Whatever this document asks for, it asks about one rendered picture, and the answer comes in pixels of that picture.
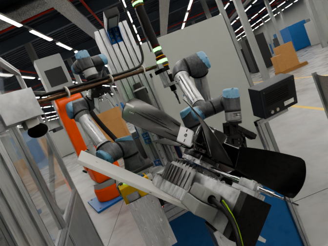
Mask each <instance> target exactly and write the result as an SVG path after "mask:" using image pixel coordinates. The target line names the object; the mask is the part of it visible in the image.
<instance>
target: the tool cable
mask: <svg viewBox="0 0 328 246"><path fill-rule="evenodd" d="M120 2H121V4H122V6H123V9H124V11H125V14H126V16H127V19H128V21H129V23H130V26H131V28H132V31H133V33H134V35H135V38H136V40H137V43H138V46H139V49H140V52H141V57H142V60H141V63H140V64H139V65H138V66H136V67H134V68H131V69H129V70H126V71H123V72H119V73H116V74H112V75H110V74H108V75H107V76H105V77H102V78H98V79H94V80H91V81H87V82H82V83H79V84H76V85H72V86H68V87H66V86H64V87H63V88H61V89H57V90H54V91H50V92H46V93H43V94H39V96H40V98H42V97H46V96H49V95H53V94H56V93H60V92H65V91H66V92H67V93H68V96H67V98H70V91H69V90H70V89H74V88H77V87H81V86H84V85H88V84H91V83H95V82H99V81H103V80H106V79H111V80H112V82H111V83H110V84H113V83H114V79H113V77H116V76H119V75H122V74H125V73H128V72H131V71H134V70H136V69H138V68H139V70H140V69H143V70H144V72H143V73H142V74H145V68H144V66H142V64H143V62H144V54H143V50H142V47H141V44H140V41H139V39H138V36H137V34H136V31H135V29H134V26H133V24H132V22H131V19H130V17H129V14H128V12H127V10H126V7H125V5H124V3H123V0H120Z"/></svg>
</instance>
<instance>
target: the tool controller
mask: <svg viewBox="0 0 328 246"><path fill-rule="evenodd" d="M248 92H249V97H250V101H251V106H252V110H253V115H254V116H256V117H259V118H264V119H267V118H269V117H271V116H273V115H275V114H277V113H279V112H281V111H283V110H285V109H287V108H289V107H291V106H293V105H295V104H296V103H298V101H297V94H296V88H295V81H294V75H292V74H282V73H280V74H278V75H276V76H274V77H272V78H270V79H267V80H265V81H263V82H261V83H259V84H257V85H255V86H252V87H250V88H248Z"/></svg>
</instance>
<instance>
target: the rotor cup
mask: <svg viewBox="0 0 328 246"><path fill-rule="evenodd" d="M209 128H210V129H211V130H213V131H214V132H213V133H214V134H215V136H216V137H217V139H218V140H219V142H220V143H221V145H222V144H223V143H225V140H226V138H227V135H226V134H225V133H223V132H221V131H219V130H217V129H215V128H213V127H210V126H209ZM192 143H193V144H194V147H193V149H192V150H190V149H187V148H186V149H185V150H184V154H186V155H190V156H192V157H194V158H197V159H199V160H201V161H203V162H205V163H207V164H209V165H211V166H213V167H214V168H218V167H219V163H218V162H216V161H214V158H213V157H209V155H208V151H207V148H206V147H203V145H202V143H205V141H204V138H203V127H202V125H199V128H198V131H197V133H195V136H194V138H193V141H192Z"/></svg>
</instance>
